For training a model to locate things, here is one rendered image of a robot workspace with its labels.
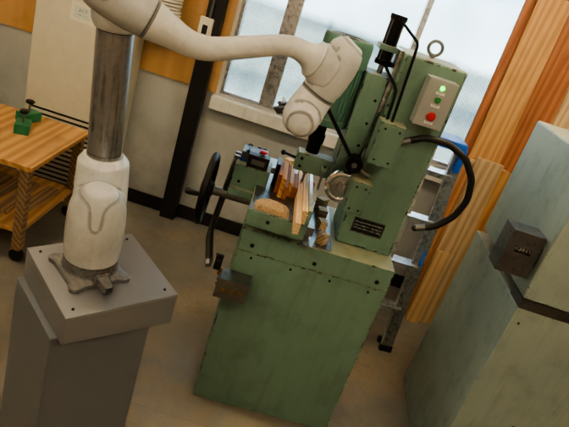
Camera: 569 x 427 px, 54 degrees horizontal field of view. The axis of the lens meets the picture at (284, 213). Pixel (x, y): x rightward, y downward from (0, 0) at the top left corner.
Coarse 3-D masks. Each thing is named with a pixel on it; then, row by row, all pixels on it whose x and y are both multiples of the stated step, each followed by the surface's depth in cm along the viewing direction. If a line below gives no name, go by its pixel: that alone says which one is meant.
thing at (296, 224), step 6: (300, 174) 224; (300, 192) 205; (300, 198) 200; (294, 204) 204; (300, 204) 195; (294, 210) 197; (300, 210) 190; (294, 216) 190; (300, 216) 186; (294, 222) 184; (300, 222) 182; (294, 228) 181
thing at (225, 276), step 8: (224, 272) 202; (232, 272) 204; (224, 280) 198; (232, 280) 199; (240, 280) 200; (248, 280) 202; (216, 288) 199; (224, 288) 199; (232, 288) 199; (240, 288) 199; (248, 288) 199; (216, 296) 201; (224, 296) 201; (232, 296) 200; (240, 296) 200
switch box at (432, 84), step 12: (432, 84) 180; (444, 84) 180; (456, 84) 181; (420, 96) 185; (432, 96) 181; (420, 108) 183; (432, 108) 183; (444, 108) 183; (420, 120) 185; (444, 120) 185
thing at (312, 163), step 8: (296, 152) 212; (304, 152) 206; (296, 160) 207; (304, 160) 207; (312, 160) 206; (320, 160) 206; (328, 160) 206; (296, 168) 208; (304, 168) 208; (312, 168) 208; (320, 168) 207; (328, 168) 207
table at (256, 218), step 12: (228, 192) 210; (240, 192) 210; (252, 192) 210; (264, 192) 206; (252, 204) 193; (288, 204) 202; (252, 216) 190; (264, 216) 190; (276, 216) 190; (264, 228) 192; (276, 228) 192; (288, 228) 191; (300, 228) 191
